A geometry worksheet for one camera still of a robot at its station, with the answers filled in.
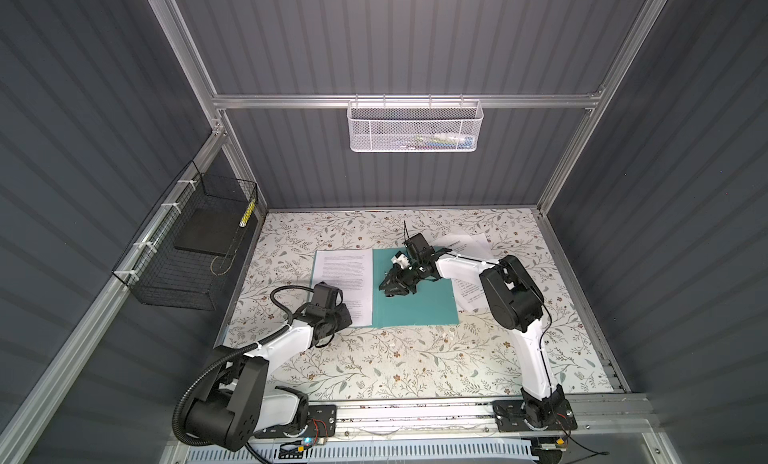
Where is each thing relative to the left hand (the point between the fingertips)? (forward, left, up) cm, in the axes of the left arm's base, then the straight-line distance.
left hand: (346, 316), depth 91 cm
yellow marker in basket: (+19, +25, +27) cm, 41 cm away
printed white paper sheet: (+17, -1, 0) cm, 17 cm away
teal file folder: (+2, -27, 0) cm, 28 cm away
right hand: (+7, -12, +2) cm, 14 cm away
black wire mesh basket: (+5, +37, +26) cm, 46 cm away
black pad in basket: (+14, +33, +26) cm, 44 cm away
